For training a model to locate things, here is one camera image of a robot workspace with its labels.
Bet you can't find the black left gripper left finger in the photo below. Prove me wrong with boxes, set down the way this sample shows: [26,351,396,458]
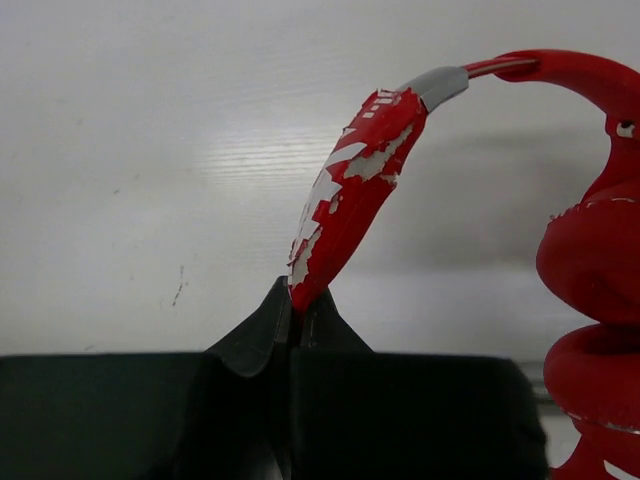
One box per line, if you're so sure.
[1,278,291,479]

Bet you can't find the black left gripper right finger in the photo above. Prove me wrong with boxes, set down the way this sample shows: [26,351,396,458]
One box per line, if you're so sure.
[289,293,549,479]

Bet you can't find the red headphones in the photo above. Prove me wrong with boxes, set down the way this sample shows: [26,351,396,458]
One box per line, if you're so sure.
[288,49,639,479]

